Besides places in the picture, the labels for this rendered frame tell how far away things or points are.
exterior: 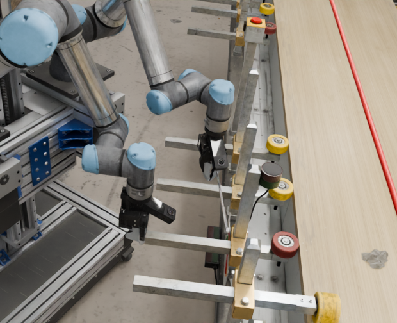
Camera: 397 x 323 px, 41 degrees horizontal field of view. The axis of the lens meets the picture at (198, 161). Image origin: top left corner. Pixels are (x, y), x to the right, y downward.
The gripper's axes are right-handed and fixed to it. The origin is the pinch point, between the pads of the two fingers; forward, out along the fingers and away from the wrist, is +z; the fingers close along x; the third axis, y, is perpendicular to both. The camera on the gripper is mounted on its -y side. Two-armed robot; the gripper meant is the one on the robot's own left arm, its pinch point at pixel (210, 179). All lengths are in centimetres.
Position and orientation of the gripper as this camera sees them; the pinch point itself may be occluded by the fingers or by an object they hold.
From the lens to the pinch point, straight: 177.3
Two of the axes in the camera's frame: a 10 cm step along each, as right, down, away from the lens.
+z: -1.1, 7.7, 6.3
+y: -2.7, -6.3, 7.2
